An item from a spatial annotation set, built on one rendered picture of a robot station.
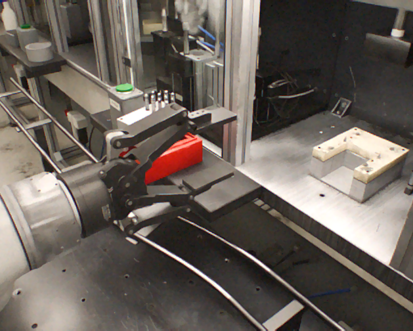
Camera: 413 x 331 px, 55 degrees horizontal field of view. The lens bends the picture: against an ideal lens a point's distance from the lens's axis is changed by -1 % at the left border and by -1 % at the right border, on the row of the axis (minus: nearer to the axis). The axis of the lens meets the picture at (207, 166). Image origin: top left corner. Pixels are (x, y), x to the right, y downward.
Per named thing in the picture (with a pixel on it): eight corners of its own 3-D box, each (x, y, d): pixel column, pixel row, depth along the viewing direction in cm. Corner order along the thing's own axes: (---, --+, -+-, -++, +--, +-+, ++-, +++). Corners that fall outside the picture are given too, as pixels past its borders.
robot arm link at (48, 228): (14, 219, 34) (79, 193, 37) (-12, 172, 40) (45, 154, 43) (39, 288, 39) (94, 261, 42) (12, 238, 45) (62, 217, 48)
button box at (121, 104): (111, 130, 102) (105, 87, 96) (138, 121, 106) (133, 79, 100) (127, 142, 97) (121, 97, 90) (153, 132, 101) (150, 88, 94)
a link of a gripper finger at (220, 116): (179, 127, 50) (179, 121, 49) (222, 111, 53) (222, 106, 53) (194, 136, 48) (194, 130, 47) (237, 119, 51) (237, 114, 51)
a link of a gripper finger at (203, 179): (195, 189, 52) (195, 194, 52) (235, 171, 56) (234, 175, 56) (181, 178, 54) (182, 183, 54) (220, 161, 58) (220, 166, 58)
